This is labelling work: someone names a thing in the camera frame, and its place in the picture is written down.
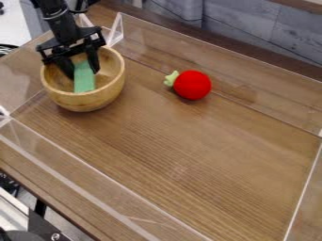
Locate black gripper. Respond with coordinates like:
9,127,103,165
35,26,105,80

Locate brown wooden bowl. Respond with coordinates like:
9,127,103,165
40,47,125,112

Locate green rectangular stick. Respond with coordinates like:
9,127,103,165
75,60,96,93

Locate red plush tomato toy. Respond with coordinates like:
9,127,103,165
163,70,211,101

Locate black metal bracket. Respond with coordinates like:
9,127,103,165
28,210,72,241

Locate clear acrylic tray walls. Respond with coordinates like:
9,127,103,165
0,17,322,241

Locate grey post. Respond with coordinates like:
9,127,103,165
18,0,49,39

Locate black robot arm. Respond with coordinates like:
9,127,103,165
35,0,105,79

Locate black table leg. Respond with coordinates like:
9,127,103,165
33,200,47,217

